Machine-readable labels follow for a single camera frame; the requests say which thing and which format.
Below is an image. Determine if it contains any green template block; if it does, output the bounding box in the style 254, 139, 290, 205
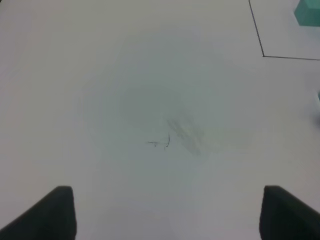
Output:
294, 0, 320, 27

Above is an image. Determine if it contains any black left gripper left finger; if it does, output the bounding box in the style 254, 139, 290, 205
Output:
0, 186, 77, 240

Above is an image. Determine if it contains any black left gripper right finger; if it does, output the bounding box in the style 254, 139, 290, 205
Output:
259, 185, 320, 240

